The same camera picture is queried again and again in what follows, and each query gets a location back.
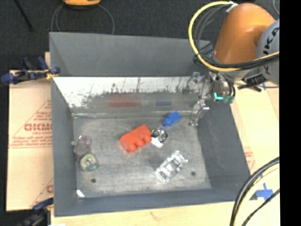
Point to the clear plastic block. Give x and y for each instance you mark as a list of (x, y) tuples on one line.
[(171, 166)]

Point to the black silver round thing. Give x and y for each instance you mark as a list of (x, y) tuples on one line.
[(159, 135)]

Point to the small white scrap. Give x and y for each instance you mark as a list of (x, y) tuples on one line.
[(80, 193)]

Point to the black cylinder on white bracket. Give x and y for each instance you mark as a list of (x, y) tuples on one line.
[(252, 80)]

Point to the grey metal bin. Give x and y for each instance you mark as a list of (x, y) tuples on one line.
[(131, 173)]

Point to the blue toy brick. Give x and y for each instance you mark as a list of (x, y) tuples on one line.
[(171, 119)]

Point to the brown cardboard board red print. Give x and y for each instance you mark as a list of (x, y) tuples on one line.
[(28, 149)]

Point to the orange-red toy brick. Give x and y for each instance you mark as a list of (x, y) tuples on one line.
[(135, 138)]

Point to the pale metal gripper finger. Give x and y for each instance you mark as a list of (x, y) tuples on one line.
[(195, 80), (200, 108)]

